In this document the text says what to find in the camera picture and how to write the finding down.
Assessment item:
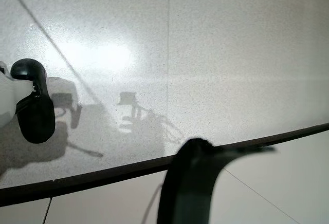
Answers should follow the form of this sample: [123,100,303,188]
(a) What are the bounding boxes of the dark cabinet toe kick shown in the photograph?
[0,122,329,208]

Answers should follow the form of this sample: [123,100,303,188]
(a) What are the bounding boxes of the black robot foot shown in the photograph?
[10,58,57,144]

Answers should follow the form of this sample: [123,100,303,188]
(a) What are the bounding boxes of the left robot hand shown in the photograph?
[157,138,277,224]

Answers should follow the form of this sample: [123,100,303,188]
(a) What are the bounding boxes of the white cabinet door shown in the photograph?
[0,198,52,224]
[226,130,329,224]
[43,154,300,224]

